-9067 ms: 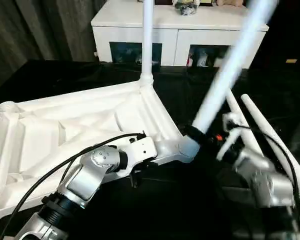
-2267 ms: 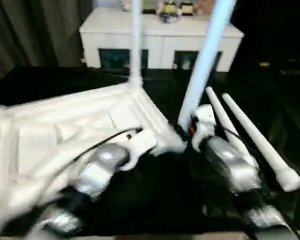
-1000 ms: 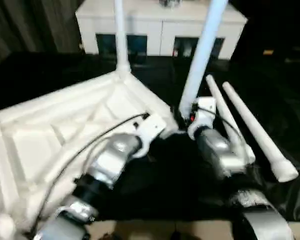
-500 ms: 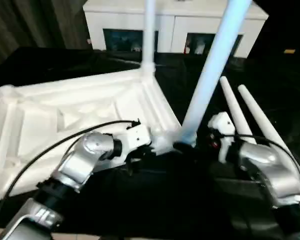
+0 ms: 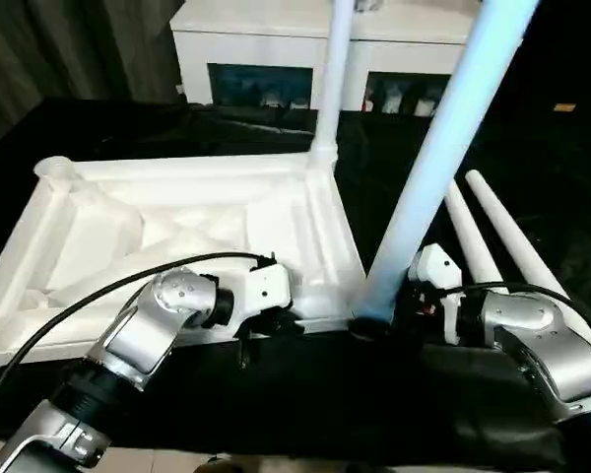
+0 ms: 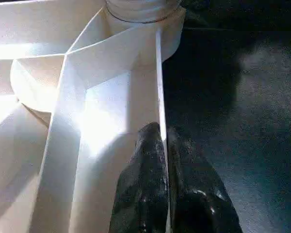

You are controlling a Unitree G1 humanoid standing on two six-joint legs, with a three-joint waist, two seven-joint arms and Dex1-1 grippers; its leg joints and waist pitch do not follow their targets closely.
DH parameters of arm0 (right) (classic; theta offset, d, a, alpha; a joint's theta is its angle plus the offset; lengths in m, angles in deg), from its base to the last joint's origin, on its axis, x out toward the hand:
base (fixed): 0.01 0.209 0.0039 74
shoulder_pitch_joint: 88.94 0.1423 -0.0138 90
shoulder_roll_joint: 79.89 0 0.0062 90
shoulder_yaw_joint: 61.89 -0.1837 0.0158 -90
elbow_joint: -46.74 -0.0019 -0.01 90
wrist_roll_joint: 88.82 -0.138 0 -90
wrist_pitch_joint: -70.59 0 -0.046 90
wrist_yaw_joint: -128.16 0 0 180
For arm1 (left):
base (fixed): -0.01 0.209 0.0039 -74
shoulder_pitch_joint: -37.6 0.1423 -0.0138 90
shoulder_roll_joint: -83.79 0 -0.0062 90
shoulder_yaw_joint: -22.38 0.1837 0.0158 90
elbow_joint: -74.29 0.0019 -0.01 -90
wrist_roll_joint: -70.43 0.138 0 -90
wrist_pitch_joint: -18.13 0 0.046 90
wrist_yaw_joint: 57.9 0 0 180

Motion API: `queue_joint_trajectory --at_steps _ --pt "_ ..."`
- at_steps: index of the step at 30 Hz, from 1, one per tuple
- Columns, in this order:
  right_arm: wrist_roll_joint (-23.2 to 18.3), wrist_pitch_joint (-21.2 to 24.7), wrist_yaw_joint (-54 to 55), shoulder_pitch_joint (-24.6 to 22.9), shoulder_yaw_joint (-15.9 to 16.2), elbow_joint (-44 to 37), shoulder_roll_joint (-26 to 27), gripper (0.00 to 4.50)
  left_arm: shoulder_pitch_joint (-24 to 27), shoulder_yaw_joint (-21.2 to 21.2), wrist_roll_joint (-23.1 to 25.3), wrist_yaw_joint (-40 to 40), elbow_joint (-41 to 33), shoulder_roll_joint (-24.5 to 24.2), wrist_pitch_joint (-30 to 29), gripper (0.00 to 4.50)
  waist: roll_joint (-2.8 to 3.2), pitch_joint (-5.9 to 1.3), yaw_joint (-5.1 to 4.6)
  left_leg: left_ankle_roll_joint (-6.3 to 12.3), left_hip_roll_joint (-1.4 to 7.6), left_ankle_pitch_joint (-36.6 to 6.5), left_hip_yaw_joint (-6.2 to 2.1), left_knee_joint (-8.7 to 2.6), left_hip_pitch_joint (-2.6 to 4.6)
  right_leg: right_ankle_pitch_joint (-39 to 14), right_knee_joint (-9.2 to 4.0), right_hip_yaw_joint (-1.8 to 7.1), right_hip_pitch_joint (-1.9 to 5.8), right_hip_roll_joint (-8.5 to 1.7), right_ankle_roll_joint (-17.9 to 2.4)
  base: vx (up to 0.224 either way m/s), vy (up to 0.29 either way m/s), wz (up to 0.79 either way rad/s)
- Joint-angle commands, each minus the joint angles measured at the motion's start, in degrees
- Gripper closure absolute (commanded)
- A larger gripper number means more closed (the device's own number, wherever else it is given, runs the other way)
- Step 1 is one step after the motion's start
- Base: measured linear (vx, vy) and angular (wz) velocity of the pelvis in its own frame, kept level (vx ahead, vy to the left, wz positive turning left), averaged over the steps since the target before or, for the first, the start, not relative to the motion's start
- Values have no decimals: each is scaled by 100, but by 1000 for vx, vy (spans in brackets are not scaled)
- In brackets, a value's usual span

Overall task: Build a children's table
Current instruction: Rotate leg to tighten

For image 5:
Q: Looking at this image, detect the white plastic table top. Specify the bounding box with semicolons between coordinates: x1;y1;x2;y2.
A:
0;152;371;381

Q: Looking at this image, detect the white plastic table leg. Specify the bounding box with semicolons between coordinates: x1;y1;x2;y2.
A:
348;0;542;327
308;0;360;174
444;178;504;286
464;169;571;303

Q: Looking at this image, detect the white cabinet with glass doors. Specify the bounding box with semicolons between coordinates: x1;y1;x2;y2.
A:
169;0;527;118

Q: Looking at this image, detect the black mat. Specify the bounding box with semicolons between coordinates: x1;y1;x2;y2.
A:
0;96;591;470

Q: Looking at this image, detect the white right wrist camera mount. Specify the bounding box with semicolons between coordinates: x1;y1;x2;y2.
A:
410;242;468;345

